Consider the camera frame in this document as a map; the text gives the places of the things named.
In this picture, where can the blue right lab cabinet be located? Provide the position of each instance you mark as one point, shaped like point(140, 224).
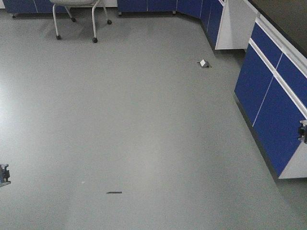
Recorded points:
point(272, 84)

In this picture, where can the blue back lab cabinets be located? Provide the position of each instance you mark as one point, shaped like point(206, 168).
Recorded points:
point(227, 23)

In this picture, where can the yellow mushroom push button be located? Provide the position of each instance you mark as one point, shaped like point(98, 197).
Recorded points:
point(302, 130)

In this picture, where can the metal floor socket box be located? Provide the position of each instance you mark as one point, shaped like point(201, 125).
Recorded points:
point(204, 64)

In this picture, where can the red mushroom push button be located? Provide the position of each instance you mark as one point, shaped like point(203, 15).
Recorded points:
point(4, 175)

